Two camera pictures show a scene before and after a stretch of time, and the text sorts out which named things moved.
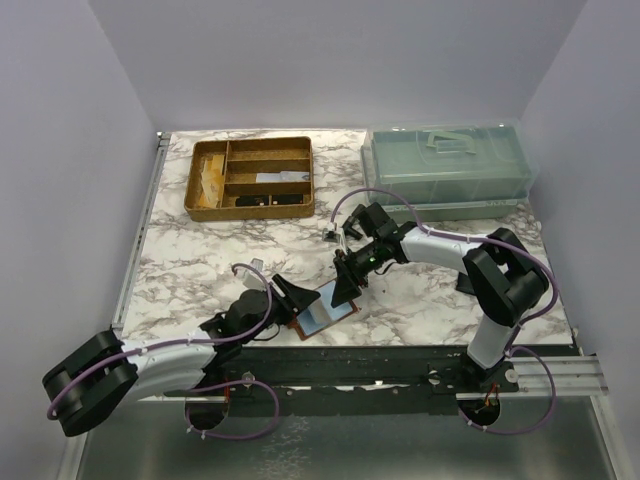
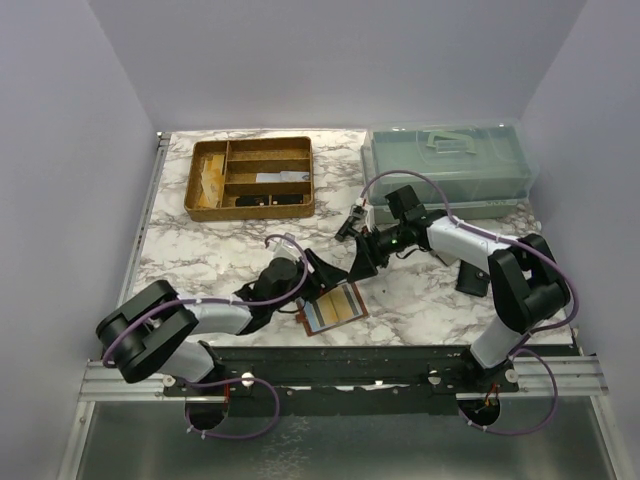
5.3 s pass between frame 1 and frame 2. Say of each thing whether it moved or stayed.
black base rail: stayed
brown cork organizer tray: stayed
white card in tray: stayed
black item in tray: stayed
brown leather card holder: moved
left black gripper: moved
